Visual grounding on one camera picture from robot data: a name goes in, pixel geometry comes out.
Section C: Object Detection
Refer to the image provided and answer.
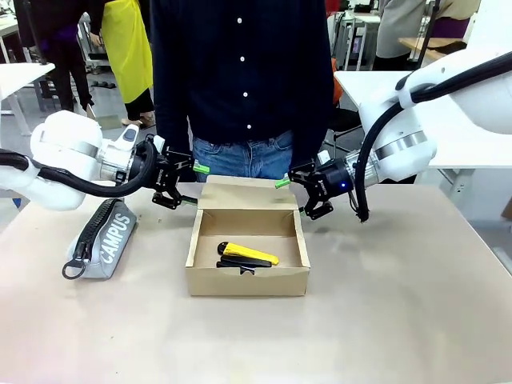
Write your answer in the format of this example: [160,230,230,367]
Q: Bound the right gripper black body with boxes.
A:
[314,158,355,198]

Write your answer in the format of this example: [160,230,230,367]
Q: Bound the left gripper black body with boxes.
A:
[138,150,177,192]

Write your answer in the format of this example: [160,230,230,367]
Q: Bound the yellow utility knife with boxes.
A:
[217,242,280,266]

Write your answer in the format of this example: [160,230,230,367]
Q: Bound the black tool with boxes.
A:
[215,257,273,270]

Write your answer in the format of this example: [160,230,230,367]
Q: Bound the open brown cardboard box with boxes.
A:
[185,174,312,298]

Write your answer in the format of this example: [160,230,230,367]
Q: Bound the blue jeans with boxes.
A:
[191,130,295,180]

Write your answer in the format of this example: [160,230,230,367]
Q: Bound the grey CAMPUS zipper pencil case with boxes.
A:
[62,198,138,280]

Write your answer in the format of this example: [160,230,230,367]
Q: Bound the person in dark shirt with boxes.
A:
[150,0,335,177]

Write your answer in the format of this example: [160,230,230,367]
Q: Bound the person in yellow apron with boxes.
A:
[90,0,155,129]

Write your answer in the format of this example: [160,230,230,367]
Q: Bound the person in black and purple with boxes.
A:
[14,0,105,121]

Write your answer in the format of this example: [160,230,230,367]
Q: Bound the person in grey sweater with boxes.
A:
[375,0,481,72]

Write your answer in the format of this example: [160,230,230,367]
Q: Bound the wooden background table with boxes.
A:
[398,38,467,63]

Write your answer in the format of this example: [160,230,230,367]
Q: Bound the small white background table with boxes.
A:
[0,62,56,137]

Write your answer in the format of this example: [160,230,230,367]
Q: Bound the black stand pole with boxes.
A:
[415,0,441,61]

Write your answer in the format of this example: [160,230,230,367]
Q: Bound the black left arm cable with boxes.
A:
[0,142,161,199]

